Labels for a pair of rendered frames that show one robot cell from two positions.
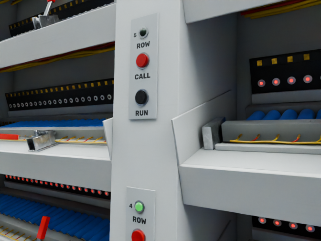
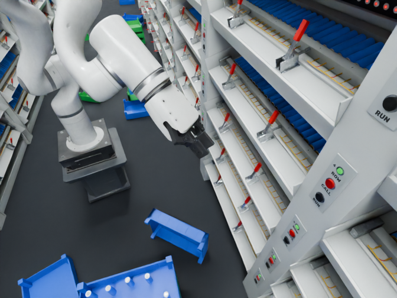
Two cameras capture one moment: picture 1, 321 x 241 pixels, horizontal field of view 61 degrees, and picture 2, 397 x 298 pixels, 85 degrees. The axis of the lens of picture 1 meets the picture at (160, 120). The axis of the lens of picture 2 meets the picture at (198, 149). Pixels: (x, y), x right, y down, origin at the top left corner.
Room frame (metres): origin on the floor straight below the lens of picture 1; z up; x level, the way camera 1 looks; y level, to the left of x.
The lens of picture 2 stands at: (-0.37, -0.53, 1.18)
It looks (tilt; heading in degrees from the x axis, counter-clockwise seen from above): 47 degrees down; 40
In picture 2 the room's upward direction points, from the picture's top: straight up
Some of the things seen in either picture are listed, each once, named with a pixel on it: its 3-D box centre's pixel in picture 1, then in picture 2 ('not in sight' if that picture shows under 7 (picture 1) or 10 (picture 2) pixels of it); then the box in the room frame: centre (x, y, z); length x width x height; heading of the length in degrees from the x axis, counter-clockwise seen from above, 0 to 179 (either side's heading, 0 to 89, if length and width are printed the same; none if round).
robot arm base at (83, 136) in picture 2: not in sight; (78, 125); (-0.12, 0.47, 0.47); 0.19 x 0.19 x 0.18
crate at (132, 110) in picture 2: not in sight; (142, 106); (0.53, 0.89, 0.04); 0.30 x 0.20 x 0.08; 147
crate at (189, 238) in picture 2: not in sight; (177, 236); (-0.11, -0.17, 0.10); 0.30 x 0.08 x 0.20; 105
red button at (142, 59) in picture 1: (143, 61); not in sight; (0.32, 0.02, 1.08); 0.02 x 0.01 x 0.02; 57
